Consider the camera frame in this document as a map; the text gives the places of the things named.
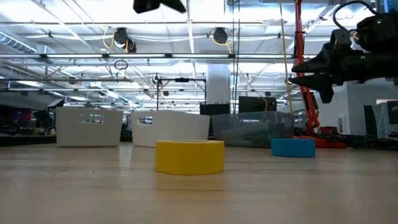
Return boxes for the yellow tape roll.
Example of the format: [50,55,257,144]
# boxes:
[154,139,225,175]

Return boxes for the grey plastic bin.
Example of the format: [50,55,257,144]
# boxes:
[55,107,124,148]

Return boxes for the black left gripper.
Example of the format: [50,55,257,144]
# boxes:
[132,0,187,14]

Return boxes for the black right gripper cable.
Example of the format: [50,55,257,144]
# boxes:
[331,0,379,32]

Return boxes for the red desk lamp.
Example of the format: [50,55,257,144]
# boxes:
[292,0,348,149]

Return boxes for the brown translucent plastic bin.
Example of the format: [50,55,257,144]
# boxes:
[211,111,295,149]

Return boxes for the blue tape roll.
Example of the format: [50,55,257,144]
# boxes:
[270,138,317,158]

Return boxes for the black cable pile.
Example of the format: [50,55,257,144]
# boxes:
[341,133,398,151]

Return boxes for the dark background desk monitor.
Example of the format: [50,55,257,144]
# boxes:
[386,100,398,126]

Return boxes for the black background box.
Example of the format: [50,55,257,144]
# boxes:
[200,103,231,116]

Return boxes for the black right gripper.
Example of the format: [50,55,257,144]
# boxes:
[289,28,359,105]

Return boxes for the black background screen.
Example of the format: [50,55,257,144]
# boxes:
[238,96,277,114]

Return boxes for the white plastic bin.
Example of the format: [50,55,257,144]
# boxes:
[129,110,211,147]

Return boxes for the computer monitor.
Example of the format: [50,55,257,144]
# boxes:
[377,0,398,13]

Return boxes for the black ceiling cable reel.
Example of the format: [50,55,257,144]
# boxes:
[212,27,229,45]
[113,27,137,54]

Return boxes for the black background frame stand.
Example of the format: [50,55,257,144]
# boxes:
[156,77,208,112]

